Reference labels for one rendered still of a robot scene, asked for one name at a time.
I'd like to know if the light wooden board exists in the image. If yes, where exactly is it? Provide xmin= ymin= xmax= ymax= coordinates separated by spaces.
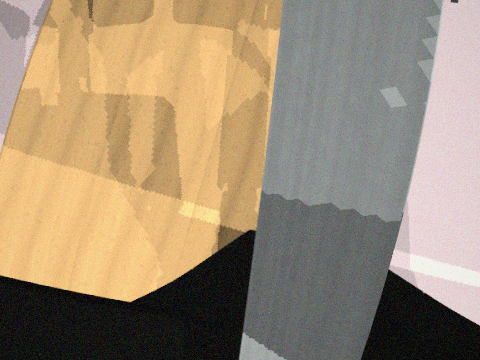
xmin=0 ymin=0 xmax=283 ymax=303

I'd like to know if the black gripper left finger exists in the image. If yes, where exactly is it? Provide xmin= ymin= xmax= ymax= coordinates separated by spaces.
xmin=0 ymin=231 xmax=256 ymax=360

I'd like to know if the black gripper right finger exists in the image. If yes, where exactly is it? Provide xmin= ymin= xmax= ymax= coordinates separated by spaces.
xmin=360 ymin=269 xmax=480 ymax=360

